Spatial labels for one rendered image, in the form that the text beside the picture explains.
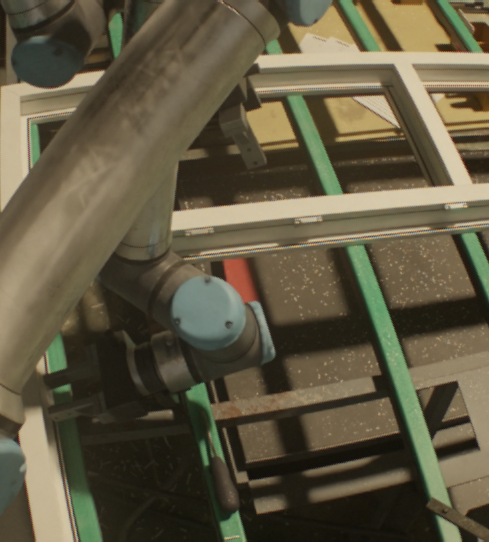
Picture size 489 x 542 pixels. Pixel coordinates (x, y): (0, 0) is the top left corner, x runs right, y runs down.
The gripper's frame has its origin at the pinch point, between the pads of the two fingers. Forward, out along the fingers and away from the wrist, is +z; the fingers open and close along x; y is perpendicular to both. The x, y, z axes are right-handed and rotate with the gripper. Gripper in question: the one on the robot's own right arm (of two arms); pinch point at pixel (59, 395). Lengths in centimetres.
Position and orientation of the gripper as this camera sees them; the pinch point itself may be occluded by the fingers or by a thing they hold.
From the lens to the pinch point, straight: 153.7
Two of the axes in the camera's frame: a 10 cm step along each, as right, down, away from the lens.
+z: -9.4, 3.2, 1.1
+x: 1.9, 7.7, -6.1
